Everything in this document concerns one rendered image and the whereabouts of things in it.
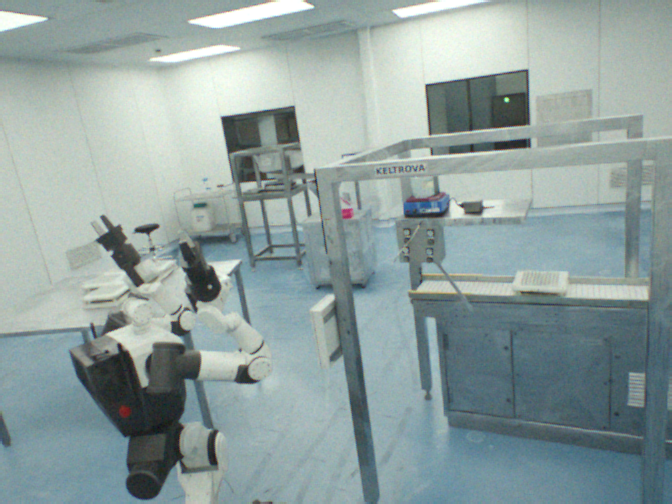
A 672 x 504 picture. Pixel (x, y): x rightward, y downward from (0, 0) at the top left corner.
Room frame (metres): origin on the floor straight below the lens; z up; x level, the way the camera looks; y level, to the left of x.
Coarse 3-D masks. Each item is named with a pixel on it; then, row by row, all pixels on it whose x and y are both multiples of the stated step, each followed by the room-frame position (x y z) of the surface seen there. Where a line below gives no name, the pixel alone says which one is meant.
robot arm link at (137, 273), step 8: (136, 256) 1.85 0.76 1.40; (120, 264) 1.82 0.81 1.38; (128, 264) 1.80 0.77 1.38; (136, 264) 1.84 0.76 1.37; (144, 264) 1.84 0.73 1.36; (152, 264) 1.87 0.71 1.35; (128, 272) 1.79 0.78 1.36; (136, 272) 1.81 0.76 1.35; (144, 272) 1.83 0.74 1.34; (152, 272) 1.84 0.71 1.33; (136, 280) 1.79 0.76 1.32; (144, 280) 1.84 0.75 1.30
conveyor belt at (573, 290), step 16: (432, 288) 2.58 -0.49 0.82; (448, 288) 2.55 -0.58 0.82; (464, 288) 2.51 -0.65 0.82; (480, 288) 2.48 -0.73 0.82; (496, 288) 2.45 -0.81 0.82; (576, 288) 2.30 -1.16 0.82; (592, 288) 2.28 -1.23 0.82; (608, 288) 2.25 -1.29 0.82; (624, 288) 2.22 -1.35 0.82; (640, 288) 2.20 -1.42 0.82; (576, 304) 2.13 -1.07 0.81
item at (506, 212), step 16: (448, 208) 2.56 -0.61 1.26; (496, 208) 2.40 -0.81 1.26; (512, 208) 2.36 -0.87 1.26; (528, 208) 2.35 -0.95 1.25; (400, 224) 2.45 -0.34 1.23; (416, 224) 2.42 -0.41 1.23; (432, 224) 2.38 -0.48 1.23; (448, 224) 2.34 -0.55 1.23; (464, 224) 2.31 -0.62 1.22; (480, 224) 2.27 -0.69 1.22; (496, 224) 2.24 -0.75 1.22
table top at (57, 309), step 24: (216, 264) 3.72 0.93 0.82; (240, 264) 3.71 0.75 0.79; (48, 288) 3.70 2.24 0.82; (72, 288) 3.61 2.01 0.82; (168, 288) 3.27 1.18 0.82; (24, 312) 3.19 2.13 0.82; (48, 312) 3.11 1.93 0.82; (72, 312) 3.04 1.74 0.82; (96, 312) 2.98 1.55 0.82; (0, 336) 2.85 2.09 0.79
